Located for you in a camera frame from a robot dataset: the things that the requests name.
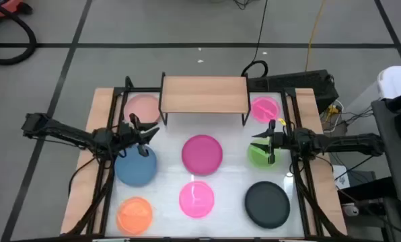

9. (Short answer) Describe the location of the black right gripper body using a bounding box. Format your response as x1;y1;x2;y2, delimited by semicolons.
268;119;293;165

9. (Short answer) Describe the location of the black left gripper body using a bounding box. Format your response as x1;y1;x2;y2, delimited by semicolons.
118;113;150;158

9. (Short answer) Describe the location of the green translucent divided plate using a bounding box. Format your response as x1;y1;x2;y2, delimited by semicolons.
246;139;282;168

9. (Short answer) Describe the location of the pink translucent divided plate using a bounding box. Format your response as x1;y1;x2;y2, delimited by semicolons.
250;95;282;124
178;180;216;218

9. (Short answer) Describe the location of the blue plate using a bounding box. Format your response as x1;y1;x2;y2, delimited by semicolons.
114;144;158;188

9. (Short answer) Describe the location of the magenta plate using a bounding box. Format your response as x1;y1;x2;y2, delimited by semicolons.
181;134;224;176

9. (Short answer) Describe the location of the dark grey plate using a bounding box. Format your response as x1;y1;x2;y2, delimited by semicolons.
244;180;291;230

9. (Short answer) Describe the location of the orange translucent divided plate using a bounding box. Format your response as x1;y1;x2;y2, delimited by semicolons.
116;196;153;236

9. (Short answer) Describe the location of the wooden shelf with black legs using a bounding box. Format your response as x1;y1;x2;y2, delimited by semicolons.
158;71;252;127

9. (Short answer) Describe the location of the pale pink plate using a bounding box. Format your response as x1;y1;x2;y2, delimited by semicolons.
123;93;161;124

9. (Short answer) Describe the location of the black computer tower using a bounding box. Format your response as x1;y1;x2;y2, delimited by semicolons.
247;69;340;114

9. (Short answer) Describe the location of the white power box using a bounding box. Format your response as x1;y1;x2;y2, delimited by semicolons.
332;164;351;191

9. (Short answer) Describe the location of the small white device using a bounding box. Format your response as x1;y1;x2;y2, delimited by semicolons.
342;204;360;216

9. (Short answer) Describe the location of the white rounded cover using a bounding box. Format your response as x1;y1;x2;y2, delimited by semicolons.
377;65;401;102

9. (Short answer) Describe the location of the red vacuum cleaner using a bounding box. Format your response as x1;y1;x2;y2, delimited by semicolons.
0;0;33;28

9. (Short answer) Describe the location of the black floor cable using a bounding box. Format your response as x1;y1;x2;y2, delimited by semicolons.
240;0;269;78

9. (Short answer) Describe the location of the yellow floor cable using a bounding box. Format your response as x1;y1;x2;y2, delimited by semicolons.
304;0;328;72

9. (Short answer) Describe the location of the black vacuum hose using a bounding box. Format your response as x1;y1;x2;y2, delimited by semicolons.
0;3;38;66

